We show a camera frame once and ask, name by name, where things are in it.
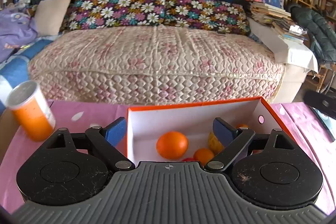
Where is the yellow fruit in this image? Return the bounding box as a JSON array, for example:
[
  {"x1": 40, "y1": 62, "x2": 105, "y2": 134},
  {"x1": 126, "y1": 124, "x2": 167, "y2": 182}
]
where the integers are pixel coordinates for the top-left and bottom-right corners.
[{"x1": 208, "y1": 132, "x2": 224, "y2": 155}]

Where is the small orange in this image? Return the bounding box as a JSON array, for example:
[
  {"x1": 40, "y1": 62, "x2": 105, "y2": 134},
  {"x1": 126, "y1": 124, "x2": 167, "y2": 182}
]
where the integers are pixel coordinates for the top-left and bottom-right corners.
[{"x1": 193, "y1": 148, "x2": 215, "y2": 166}]

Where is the large orange fruit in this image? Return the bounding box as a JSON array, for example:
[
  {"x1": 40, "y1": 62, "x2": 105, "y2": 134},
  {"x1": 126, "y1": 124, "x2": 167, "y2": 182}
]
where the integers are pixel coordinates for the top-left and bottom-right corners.
[{"x1": 156, "y1": 131, "x2": 189, "y2": 160}]

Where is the dark mandarin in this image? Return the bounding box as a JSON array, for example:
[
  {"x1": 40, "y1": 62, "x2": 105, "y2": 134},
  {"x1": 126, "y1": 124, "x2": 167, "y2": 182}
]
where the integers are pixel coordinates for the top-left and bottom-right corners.
[{"x1": 235, "y1": 124, "x2": 249, "y2": 128}]

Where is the red tomato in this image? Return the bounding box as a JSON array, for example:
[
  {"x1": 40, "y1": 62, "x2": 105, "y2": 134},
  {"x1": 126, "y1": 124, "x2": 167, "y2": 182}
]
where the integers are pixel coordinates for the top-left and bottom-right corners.
[{"x1": 182, "y1": 157, "x2": 198, "y2": 162}]

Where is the teal book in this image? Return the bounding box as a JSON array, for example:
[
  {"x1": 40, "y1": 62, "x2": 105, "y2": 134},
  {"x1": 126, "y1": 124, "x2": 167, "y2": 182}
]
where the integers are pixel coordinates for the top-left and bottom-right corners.
[{"x1": 312, "y1": 108, "x2": 336, "y2": 143}]

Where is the pink floral tablecloth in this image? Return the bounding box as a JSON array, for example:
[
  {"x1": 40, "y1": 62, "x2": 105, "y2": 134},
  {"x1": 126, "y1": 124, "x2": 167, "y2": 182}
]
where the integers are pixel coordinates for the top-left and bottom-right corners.
[{"x1": 1, "y1": 101, "x2": 335, "y2": 214}]

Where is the orange cardboard box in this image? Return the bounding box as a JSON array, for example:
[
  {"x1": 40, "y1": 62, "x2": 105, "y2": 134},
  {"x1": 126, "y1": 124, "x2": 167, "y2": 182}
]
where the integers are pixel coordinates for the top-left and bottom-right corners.
[{"x1": 122, "y1": 97, "x2": 291, "y2": 164}]

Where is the white covered side table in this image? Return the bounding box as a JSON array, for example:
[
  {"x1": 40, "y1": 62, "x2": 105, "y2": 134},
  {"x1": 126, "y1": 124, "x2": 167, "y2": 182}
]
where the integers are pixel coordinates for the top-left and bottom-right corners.
[{"x1": 249, "y1": 18, "x2": 318, "y2": 103}]

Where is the dark green jacket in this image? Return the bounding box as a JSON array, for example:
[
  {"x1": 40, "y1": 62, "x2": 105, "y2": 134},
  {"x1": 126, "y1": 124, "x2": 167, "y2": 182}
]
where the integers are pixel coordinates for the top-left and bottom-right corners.
[{"x1": 285, "y1": 2, "x2": 335, "y2": 63}]

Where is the orange plastic cup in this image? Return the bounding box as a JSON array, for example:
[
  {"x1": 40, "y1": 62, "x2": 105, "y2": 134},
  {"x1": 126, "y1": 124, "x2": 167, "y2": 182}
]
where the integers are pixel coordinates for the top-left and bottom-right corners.
[{"x1": 6, "y1": 80, "x2": 56, "y2": 141}]

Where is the quilted beige bedspread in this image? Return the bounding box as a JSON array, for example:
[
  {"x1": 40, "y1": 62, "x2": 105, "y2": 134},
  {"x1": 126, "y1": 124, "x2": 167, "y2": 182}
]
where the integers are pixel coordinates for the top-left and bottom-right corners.
[{"x1": 28, "y1": 25, "x2": 285, "y2": 105}]

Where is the blue sheet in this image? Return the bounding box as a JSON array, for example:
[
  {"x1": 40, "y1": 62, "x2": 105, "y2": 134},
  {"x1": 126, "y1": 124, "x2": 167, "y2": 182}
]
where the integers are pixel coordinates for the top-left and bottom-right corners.
[{"x1": 0, "y1": 37, "x2": 55, "y2": 114}]

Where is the stack of books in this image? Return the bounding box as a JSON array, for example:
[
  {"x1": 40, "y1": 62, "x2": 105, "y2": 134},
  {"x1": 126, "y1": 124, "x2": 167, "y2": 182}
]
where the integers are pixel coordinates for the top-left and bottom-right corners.
[{"x1": 246, "y1": 0, "x2": 307, "y2": 44}]

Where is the left floral daisy cushion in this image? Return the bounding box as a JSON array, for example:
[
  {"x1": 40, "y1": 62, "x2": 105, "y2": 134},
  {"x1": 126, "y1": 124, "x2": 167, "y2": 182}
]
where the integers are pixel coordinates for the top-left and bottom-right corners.
[{"x1": 61, "y1": 0, "x2": 165, "y2": 31}]

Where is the floral daisy cushion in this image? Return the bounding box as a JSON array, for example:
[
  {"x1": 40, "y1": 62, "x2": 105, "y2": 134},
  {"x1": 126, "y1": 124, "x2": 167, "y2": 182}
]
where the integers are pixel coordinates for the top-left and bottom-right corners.
[
  {"x1": 61, "y1": 0, "x2": 165, "y2": 31},
  {"x1": 163, "y1": 0, "x2": 250, "y2": 35}
]

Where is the beige plain pillow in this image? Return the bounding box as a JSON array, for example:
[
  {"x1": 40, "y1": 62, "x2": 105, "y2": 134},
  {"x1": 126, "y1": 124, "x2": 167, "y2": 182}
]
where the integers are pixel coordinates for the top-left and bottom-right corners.
[{"x1": 34, "y1": 0, "x2": 71, "y2": 36}]

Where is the right floral daisy cushion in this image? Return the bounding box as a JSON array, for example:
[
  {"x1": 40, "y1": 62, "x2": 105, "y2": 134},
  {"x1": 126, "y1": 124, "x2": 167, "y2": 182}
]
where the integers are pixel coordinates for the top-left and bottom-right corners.
[{"x1": 163, "y1": 0, "x2": 250, "y2": 35}]

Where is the purple crumpled blanket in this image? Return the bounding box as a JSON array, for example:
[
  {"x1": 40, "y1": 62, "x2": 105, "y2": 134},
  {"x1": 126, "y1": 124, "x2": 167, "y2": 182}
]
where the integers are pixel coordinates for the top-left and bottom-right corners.
[{"x1": 1, "y1": 9, "x2": 38, "y2": 62}]

